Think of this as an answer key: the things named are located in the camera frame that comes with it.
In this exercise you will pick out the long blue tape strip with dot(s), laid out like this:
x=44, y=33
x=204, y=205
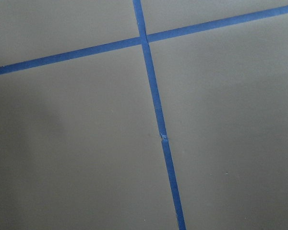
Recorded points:
x=159, y=113

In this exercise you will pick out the brown paper table cover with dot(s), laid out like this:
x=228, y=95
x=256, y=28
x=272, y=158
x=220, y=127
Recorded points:
x=79, y=142

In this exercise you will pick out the crossing blue tape strip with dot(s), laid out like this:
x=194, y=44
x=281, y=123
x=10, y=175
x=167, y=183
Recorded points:
x=163, y=35

